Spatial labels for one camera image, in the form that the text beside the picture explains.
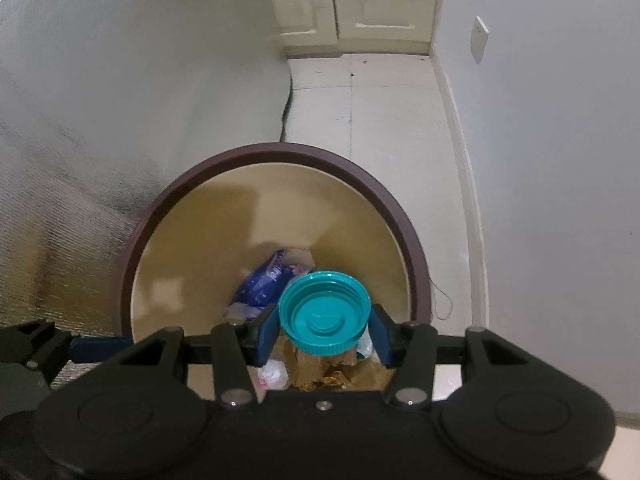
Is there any white wall plate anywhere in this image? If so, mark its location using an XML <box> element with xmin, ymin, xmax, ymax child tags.
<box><xmin>472</xmin><ymin>16</ymin><xmax>492</xmax><ymax>65</ymax></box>

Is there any teal plastic bottle cap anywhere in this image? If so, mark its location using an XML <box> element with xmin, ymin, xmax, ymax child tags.
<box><xmin>278</xmin><ymin>270</ymin><xmax>373</xmax><ymax>357</ymax></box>

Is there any black cable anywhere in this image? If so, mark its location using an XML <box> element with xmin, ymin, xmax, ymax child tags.
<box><xmin>279</xmin><ymin>85</ymin><xmax>297</xmax><ymax>144</ymax></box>

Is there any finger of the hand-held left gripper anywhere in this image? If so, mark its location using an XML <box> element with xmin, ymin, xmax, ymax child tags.
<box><xmin>0</xmin><ymin>319</ymin><xmax>138</xmax><ymax>386</ymax></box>

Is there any brown rim trash bin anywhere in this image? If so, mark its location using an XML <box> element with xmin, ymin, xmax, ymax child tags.
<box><xmin>118</xmin><ymin>142</ymin><xmax>433</xmax><ymax>393</ymax></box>

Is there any gold crinkled wrapper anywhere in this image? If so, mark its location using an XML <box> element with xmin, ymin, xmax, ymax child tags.
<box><xmin>319</xmin><ymin>364</ymin><xmax>357</xmax><ymax>390</ymax></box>

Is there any thin dark cord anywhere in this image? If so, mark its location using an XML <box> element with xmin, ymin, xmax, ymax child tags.
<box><xmin>429</xmin><ymin>275</ymin><xmax>454</xmax><ymax>322</ymax></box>

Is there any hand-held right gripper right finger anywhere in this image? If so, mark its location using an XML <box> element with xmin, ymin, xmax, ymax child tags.
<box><xmin>369</xmin><ymin>304</ymin><xmax>547</xmax><ymax>407</ymax></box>

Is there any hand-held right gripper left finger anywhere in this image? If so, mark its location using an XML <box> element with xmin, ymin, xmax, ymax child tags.
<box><xmin>107</xmin><ymin>304</ymin><xmax>282</xmax><ymax>409</ymax></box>

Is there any silver quilted cover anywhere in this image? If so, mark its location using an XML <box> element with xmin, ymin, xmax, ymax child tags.
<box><xmin>0</xmin><ymin>0</ymin><xmax>297</xmax><ymax>392</ymax></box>

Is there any cream door cabinet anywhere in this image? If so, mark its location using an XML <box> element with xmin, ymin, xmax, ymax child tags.
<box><xmin>264</xmin><ymin>0</ymin><xmax>451</xmax><ymax>57</ymax></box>

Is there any blue plastic wrapper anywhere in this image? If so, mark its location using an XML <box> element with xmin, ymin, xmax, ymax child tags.
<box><xmin>222</xmin><ymin>249</ymin><xmax>313</xmax><ymax>323</ymax></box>

